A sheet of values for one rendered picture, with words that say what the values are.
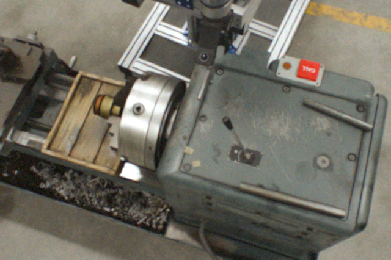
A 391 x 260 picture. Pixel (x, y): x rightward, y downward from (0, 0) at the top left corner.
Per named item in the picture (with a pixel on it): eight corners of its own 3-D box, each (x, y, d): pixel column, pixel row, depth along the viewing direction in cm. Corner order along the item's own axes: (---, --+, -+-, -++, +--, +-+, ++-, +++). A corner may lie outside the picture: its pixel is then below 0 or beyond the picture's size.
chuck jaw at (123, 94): (148, 106, 147) (151, 75, 141) (143, 114, 143) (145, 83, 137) (118, 97, 149) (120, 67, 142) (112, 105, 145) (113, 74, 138)
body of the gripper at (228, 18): (234, 22, 116) (236, -7, 105) (225, 50, 113) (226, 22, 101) (206, 16, 117) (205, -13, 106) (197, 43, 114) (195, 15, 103)
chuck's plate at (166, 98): (190, 93, 164) (179, 67, 133) (165, 174, 158) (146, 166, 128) (182, 91, 164) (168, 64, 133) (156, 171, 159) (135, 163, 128)
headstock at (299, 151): (355, 130, 165) (394, 83, 129) (330, 257, 147) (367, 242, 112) (204, 90, 174) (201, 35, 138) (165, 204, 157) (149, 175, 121)
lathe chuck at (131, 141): (182, 91, 164) (168, 64, 133) (156, 171, 159) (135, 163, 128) (159, 85, 166) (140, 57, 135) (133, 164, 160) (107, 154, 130)
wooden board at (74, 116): (150, 93, 175) (149, 89, 171) (116, 177, 161) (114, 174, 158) (82, 74, 179) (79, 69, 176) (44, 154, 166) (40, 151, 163)
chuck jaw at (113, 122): (140, 122, 144) (127, 154, 139) (143, 129, 148) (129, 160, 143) (110, 113, 145) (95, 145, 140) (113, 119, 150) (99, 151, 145)
